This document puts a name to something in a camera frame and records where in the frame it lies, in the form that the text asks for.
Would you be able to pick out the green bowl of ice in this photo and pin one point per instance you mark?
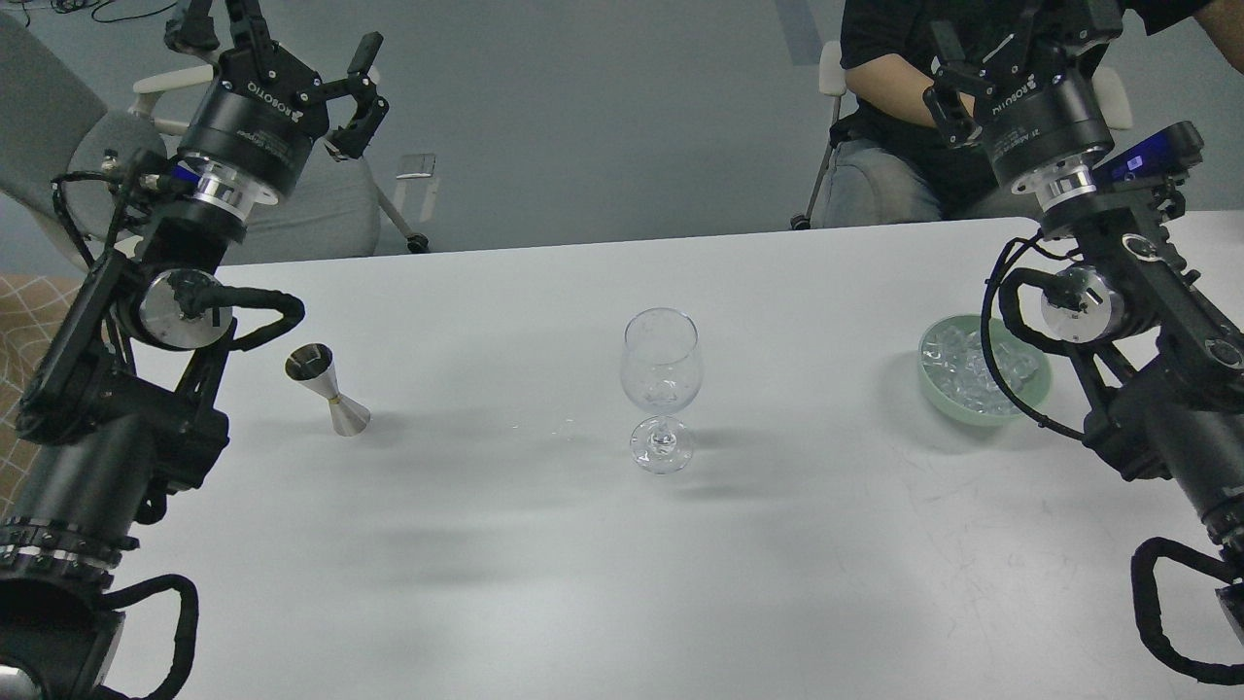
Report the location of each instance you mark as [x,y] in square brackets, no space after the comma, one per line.
[954,377]

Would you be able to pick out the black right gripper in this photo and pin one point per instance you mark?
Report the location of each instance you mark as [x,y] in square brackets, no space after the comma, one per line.
[1037,110]

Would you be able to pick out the grey office chair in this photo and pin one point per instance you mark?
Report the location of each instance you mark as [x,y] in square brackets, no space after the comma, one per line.
[53,123]

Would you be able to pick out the steel cocktail jigger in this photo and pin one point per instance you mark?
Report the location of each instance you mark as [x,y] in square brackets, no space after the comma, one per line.
[314,366]

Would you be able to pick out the person in black shirt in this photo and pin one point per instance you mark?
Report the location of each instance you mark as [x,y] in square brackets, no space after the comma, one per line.
[892,166]

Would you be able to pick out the beige checkered cushion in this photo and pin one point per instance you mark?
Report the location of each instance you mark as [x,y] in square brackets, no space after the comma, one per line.
[32,308]

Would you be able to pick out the grey chair under person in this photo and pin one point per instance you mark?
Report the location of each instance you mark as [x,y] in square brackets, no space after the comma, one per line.
[1107,86]

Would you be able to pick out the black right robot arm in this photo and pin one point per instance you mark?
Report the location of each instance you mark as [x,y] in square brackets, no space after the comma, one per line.
[1159,363]

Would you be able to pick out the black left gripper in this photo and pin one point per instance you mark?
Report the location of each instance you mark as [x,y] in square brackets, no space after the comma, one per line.
[263,122]

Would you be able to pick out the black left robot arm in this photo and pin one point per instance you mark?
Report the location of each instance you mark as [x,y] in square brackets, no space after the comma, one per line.
[122,406]

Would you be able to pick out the clear wine glass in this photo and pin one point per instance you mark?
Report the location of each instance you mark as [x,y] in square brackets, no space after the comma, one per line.
[661,373]

